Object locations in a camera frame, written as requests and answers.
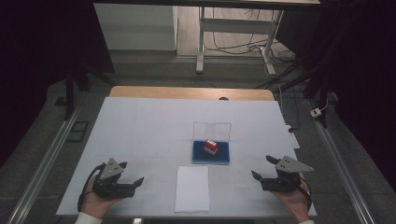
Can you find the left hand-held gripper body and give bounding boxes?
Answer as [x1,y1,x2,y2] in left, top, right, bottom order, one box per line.
[92,158,137,199]

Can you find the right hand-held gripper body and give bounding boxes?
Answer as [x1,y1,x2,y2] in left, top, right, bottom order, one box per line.
[261,155,315,192]

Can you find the person's right hand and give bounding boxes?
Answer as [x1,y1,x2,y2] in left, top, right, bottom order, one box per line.
[272,175,312,223]

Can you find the person's left hand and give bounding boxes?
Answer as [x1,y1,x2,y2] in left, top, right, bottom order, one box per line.
[79,175,124,219]

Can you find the white strip with black plug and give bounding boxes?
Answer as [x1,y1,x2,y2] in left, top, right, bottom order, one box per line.
[287,124,301,149]

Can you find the white paper sheets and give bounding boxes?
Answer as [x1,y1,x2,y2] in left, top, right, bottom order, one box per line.
[174,165,211,214]

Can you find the blue ink pad case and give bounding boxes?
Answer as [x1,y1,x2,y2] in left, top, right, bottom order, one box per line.
[191,120,233,165]

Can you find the red and white stamp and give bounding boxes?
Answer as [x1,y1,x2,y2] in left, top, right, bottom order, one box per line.
[204,139,219,156]

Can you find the black floor plate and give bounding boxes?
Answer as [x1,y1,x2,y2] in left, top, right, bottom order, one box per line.
[66,120,90,144]

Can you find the white power adapter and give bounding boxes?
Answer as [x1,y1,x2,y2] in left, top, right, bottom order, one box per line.
[310,98,330,119]

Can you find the black metal stand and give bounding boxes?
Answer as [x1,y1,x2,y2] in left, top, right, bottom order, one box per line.
[64,46,117,121]

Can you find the white cabinet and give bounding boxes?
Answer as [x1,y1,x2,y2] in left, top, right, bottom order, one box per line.
[93,3,178,51]

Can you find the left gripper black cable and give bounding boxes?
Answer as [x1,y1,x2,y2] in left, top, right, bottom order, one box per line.
[77,162,106,213]

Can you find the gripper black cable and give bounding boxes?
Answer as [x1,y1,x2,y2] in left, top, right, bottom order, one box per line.
[298,176,313,213]
[77,162,106,213]

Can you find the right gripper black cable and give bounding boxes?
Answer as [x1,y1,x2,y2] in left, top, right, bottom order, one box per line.
[298,176,313,213]

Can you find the metal floor rail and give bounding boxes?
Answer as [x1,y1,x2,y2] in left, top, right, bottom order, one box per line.
[6,104,82,224]
[306,99,376,224]

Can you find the tangle of black floor cables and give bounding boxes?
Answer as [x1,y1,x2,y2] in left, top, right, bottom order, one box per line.
[204,7,297,63]

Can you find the white desk frame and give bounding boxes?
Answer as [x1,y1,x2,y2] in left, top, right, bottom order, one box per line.
[195,6,285,77]

